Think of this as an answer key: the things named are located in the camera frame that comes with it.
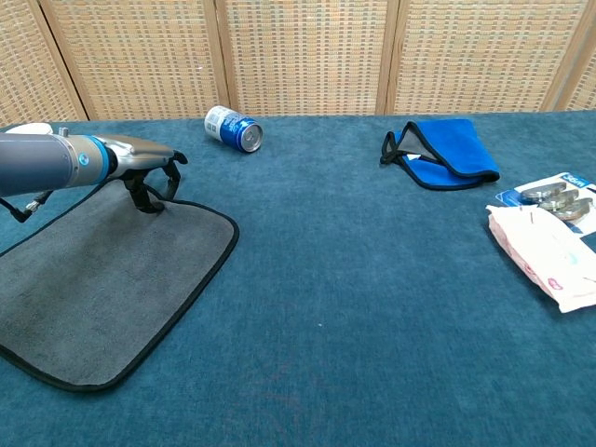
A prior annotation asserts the left silver and black robot hand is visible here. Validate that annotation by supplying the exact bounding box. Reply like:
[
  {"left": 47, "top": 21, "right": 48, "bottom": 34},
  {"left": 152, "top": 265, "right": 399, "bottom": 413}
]
[{"left": 104, "top": 134, "right": 190, "bottom": 215}]

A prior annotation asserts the grey and green microfiber cloth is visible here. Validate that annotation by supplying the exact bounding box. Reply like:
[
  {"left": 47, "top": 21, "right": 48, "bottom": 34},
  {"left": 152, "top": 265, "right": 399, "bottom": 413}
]
[{"left": 0, "top": 182, "right": 240, "bottom": 392}]

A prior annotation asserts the blue and white drink can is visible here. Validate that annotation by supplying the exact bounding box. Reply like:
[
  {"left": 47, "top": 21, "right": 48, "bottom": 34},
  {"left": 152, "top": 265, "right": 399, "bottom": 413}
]
[{"left": 204, "top": 104, "right": 264, "bottom": 154}]

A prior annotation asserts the white paper cup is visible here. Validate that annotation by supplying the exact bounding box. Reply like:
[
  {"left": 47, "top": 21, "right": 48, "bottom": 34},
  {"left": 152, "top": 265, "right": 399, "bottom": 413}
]
[{"left": 3, "top": 121, "right": 54, "bottom": 137}]

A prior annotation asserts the woven wooden folding screen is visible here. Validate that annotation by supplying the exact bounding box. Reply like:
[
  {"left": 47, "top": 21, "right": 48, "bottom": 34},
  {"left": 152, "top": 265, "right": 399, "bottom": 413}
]
[{"left": 0, "top": 0, "right": 596, "bottom": 128}]

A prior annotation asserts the teal table cover cloth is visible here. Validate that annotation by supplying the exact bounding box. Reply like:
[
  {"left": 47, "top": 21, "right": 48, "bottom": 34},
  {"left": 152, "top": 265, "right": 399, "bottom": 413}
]
[{"left": 0, "top": 110, "right": 596, "bottom": 447}]

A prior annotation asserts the blue cloth with black trim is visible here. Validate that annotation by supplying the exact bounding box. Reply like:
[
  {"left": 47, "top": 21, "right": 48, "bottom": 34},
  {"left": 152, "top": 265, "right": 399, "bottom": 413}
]
[{"left": 379, "top": 118, "right": 501, "bottom": 192}]

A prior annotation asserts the blister pack of metal parts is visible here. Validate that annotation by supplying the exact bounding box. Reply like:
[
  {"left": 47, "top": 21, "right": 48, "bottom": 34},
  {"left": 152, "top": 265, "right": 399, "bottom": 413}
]
[{"left": 494, "top": 171, "right": 596, "bottom": 255}]

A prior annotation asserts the pink and white wipes pack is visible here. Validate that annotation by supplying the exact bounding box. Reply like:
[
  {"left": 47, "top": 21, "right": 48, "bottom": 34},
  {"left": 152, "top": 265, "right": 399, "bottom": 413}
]
[{"left": 485, "top": 204, "right": 596, "bottom": 314}]

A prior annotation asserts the black arm cable with plug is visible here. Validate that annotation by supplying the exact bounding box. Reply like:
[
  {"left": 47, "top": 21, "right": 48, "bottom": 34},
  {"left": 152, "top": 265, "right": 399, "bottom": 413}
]
[{"left": 0, "top": 188, "right": 56, "bottom": 224}]

